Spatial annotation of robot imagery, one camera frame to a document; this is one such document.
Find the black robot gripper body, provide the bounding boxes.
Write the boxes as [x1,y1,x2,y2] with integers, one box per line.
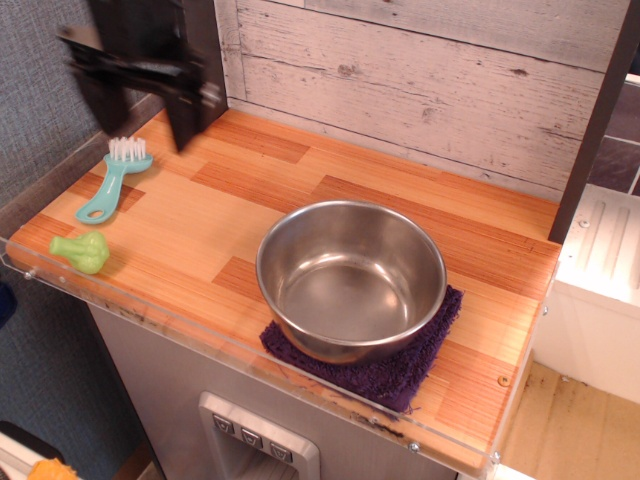
[58,1,203,102]

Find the green toy broccoli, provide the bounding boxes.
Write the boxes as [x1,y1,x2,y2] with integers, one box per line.
[49,231,110,275]

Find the purple cloth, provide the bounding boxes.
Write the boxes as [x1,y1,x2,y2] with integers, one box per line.
[260,286,464,413]

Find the orange object bottom left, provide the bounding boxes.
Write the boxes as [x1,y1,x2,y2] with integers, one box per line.
[27,458,80,480]

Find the teal dish brush white bristles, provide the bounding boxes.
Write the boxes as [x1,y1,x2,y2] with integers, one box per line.
[75,137,153,225]

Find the white ridged appliance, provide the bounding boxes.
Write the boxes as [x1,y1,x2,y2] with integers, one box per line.
[533,185,639,402]

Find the dark right shelf post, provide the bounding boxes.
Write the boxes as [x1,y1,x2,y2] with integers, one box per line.
[548,0,639,244]

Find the stainless steel pot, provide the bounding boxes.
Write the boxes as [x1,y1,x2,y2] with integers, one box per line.
[256,200,448,365]

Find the silver button panel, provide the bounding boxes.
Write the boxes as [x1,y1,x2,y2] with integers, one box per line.
[199,392,321,479]

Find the grey toy kitchen cabinet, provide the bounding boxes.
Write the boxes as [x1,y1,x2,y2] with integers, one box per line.
[90,307,458,479]

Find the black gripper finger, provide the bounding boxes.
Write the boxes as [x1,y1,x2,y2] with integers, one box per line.
[77,70,130,135]
[164,92,206,152]

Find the dark shelf post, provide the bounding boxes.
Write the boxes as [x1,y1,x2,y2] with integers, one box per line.
[548,0,639,244]
[180,0,228,132]

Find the dark left shelf post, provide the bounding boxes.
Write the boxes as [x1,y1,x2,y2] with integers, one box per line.
[180,0,228,132]

